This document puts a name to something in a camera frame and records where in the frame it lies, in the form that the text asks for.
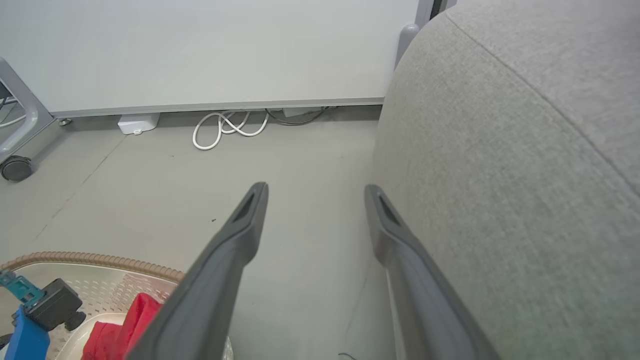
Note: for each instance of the black camera block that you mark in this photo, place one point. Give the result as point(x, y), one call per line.
point(55, 300)

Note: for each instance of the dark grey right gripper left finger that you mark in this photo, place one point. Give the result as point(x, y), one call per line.
point(210, 290)

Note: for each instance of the blue clamp block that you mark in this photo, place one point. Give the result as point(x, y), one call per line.
point(25, 340)

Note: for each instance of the small partition foot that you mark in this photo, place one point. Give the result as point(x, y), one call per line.
point(64, 121)

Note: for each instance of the pink perforated laundry basket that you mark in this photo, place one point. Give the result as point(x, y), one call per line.
point(100, 290)

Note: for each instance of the black caster wheel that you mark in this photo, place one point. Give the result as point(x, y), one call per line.
point(16, 168)

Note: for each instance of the teal plastic bracket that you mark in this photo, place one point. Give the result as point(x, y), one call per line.
point(20, 289)

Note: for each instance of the white power adapter box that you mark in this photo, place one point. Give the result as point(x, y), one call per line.
point(137, 123)

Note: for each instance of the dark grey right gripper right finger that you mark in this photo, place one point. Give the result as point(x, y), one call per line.
point(425, 300)

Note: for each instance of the red and white clothes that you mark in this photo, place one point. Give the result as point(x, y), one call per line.
point(135, 320)

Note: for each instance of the grey fabric sofa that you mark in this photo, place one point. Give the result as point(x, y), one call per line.
point(525, 175)

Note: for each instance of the white power strip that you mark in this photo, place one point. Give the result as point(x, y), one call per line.
point(300, 112)

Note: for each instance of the grey partition post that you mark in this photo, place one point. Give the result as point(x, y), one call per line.
point(406, 42)

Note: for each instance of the grey cart frame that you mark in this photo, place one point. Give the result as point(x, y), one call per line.
point(30, 117)

